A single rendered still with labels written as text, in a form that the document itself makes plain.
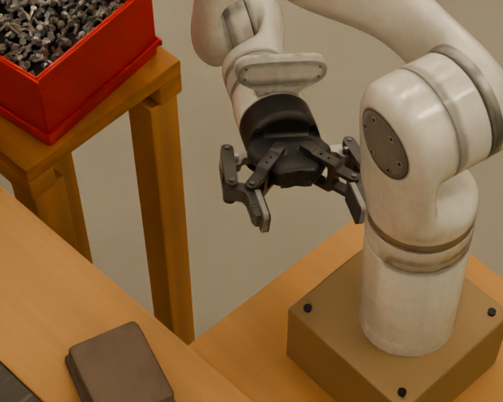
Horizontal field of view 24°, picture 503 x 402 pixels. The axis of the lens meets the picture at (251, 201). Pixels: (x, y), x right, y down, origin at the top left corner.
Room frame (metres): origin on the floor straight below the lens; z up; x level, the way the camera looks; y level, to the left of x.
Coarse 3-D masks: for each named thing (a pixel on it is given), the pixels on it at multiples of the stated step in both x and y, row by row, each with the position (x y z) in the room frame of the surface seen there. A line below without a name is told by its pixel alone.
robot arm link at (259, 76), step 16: (240, 64) 0.79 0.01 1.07; (256, 64) 0.79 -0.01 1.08; (272, 64) 0.79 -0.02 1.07; (288, 64) 0.80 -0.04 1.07; (304, 64) 0.80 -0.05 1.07; (320, 64) 0.80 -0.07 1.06; (240, 80) 0.78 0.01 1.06; (256, 80) 0.79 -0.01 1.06; (272, 80) 0.79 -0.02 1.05; (288, 80) 0.79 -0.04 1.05; (304, 80) 0.80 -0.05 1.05; (240, 96) 0.80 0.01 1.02; (256, 96) 0.79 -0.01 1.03; (240, 112) 0.78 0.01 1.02
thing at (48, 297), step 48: (0, 192) 0.77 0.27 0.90; (0, 240) 0.71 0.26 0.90; (48, 240) 0.71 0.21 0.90; (0, 288) 0.65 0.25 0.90; (48, 288) 0.65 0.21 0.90; (96, 288) 0.65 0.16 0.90; (0, 336) 0.59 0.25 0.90; (48, 336) 0.59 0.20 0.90; (48, 384) 0.54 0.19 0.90; (192, 384) 0.54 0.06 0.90
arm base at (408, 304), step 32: (384, 256) 0.55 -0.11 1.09; (416, 256) 0.54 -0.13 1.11; (448, 256) 0.55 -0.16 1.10; (384, 288) 0.55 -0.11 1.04; (416, 288) 0.54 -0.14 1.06; (448, 288) 0.55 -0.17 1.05; (384, 320) 0.55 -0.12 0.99; (416, 320) 0.54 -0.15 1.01; (448, 320) 0.55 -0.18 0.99; (416, 352) 0.54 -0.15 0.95
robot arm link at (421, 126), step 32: (416, 64) 0.61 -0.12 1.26; (448, 64) 0.60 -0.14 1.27; (384, 96) 0.57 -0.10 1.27; (416, 96) 0.57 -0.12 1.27; (448, 96) 0.57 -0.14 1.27; (480, 96) 0.57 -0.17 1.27; (384, 128) 0.56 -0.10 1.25; (416, 128) 0.54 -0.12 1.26; (448, 128) 0.55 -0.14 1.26; (480, 128) 0.56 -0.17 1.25; (384, 160) 0.56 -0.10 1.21; (416, 160) 0.53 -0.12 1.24; (448, 160) 0.54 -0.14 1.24; (480, 160) 0.56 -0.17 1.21; (384, 192) 0.56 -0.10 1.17; (416, 192) 0.53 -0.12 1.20; (448, 192) 0.57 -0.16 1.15; (384, 224) 0.56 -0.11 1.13; (416, 224) 0.53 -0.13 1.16; (448, 224) 0.54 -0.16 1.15
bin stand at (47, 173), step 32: (160, 64) 1.06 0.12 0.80; (128, 96) 1.00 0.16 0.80; (160, 96) 1.04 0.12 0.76; (0, 128) 0.95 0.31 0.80; (96, 128) 0.96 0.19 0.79; (160, 128) 1.04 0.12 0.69; (0, 160) 0.92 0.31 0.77; (32, 160) 0.90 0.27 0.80; (64, 160) 1.25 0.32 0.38; (160, 160) 1.04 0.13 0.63; (32, 192) 0.88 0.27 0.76; (64, 192) 0.92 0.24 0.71; (160, 192) 1.03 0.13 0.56; (64, 224) 0.91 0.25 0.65; (160, 224) 1.03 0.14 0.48; (160, 256) 1.04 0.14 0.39; (160, 288) 1.04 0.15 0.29; (160, 320) 1.05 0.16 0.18; (192, 320) 1.06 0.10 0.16
